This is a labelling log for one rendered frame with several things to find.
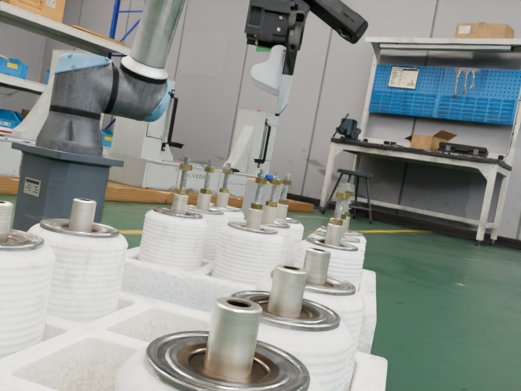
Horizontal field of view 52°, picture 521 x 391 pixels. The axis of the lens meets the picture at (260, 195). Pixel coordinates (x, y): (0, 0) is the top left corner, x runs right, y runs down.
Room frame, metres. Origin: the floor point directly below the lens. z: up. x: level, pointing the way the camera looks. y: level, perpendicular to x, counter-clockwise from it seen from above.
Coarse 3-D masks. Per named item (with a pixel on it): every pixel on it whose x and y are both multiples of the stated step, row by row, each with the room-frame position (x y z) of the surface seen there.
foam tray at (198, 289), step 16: (128, 256) 0.79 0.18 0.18; (128, 272) 0.75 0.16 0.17; (144, 272) 0.74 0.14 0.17; (160, 272) 0.74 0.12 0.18; (176, 272) 0.73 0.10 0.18; (192, 272) 0.75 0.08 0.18; (208, 272) 0.78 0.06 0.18; (368, 272) 1.03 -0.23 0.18; (128, 288) 0.74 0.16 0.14; (144, 288) 0.74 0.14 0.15; (160, 288) 0.74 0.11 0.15; (176, 288) 0.73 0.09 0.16; (192, 288) 0.73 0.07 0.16; (208, 288) 0.72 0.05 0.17; (224, 288) 0.72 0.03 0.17; (240, 288) 0.71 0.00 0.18; (256, 288) 0.73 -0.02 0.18; (368, 288) 0.87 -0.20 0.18; (176, 304) 0.73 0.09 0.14; (192, 304) 0.73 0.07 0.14; (208, 304) 0.72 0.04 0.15; (368, 304) 0.75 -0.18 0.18; (368, 320) 0.68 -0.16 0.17; (368, 336) 0.68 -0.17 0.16; (368, 352) 0.68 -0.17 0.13
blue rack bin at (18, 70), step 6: (0, 60) 5.23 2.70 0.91; (6, 60) 5.27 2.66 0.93; (12, 60) 5.65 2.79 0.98; (18, 60) 5.60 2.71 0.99; (0, 66) 5.24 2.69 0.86; (6, 66) 5.29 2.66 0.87; (12, 66) 5.34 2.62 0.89; (18, 66) 5.39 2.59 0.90; (24, 66) 5.44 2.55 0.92; (0, 72) 5.26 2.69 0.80; (6, 72) 5.31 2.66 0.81; (12, 72) 5.36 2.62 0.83; (18, 72) 5.41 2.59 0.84; (24, 72) 5.46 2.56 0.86; (24, 78) 5.48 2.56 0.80
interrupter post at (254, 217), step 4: (248, 212) 0.79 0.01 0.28; (252, 212) 0.78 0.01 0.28; (256, 212) 0.78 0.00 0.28; (260, 212) 0.78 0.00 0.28; (248, 216) 0.78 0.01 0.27; (252, 216) 0.78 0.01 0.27; (256, 216) 0.78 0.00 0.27; (260, 216) 0.78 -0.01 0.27; (248, 220) 0.78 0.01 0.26; (252, 220) 0.78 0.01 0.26; (256, 220) 0.78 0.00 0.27; (260, 220) 0.79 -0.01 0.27; (248, 224) 0.78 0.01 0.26; (252, 224) 0.78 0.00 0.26; (256, 224) 0.78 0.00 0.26; (260, 224) 0.79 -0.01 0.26; (252, 228) 0.78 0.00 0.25; (256, 228) 0.78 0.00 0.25
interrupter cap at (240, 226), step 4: (228, 224) 0.78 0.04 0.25; (232, 224) 0.77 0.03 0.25; (236, 224) 0.79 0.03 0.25; (240, 224) 0.80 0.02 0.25; (244, 224) 0.81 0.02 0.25; (236, 228) 0.76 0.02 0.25; (240, 228) 0.76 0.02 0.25; (244, 228) 0.76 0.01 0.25; (248, 228) 0.76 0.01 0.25; (260, 228) 0.81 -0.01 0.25; (264, 228) 0.81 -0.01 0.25; (268, 228) 0.81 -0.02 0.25; (272, 228) 0.81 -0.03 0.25; (252, 232) 0.75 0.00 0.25; (256, 232) 0.75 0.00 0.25; (260, 232) 0.76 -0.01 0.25; (264, 232) 0.76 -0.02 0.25; (268, 232) 0.76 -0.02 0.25; (272, 232) 0.77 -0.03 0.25; (276, 232) 0.78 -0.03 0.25
